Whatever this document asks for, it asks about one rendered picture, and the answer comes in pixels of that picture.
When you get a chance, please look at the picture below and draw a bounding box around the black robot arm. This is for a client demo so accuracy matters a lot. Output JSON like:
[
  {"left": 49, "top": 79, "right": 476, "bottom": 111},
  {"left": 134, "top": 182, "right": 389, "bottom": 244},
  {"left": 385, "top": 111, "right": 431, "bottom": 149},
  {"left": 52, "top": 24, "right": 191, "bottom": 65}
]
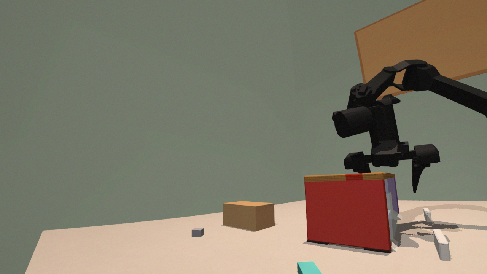
[{"left": 332, "top": 59, "right": 487, "bottom": 167}]

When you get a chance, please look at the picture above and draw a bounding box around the brown box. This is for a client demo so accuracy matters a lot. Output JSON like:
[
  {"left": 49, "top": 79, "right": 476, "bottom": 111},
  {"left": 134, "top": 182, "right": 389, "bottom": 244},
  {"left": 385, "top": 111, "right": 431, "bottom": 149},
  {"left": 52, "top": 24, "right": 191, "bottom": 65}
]
[{"left": 223, "top": 201, "right": 275, "bottom": 232}]

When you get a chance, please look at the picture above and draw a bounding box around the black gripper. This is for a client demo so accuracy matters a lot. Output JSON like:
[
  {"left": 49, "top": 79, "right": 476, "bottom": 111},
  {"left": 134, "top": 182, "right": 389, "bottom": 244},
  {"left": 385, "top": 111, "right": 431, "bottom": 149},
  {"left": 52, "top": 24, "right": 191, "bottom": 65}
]
[{"left": 344, "top": 125, "right": 440, "bottom": 193}]

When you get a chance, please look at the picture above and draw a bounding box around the teal rectangular block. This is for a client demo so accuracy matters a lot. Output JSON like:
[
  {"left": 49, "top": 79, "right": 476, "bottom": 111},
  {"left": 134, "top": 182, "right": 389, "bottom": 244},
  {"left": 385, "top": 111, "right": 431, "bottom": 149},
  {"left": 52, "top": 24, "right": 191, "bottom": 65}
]
[{"left": 297, "top": 261, "right": 322, "bottom": 274}]

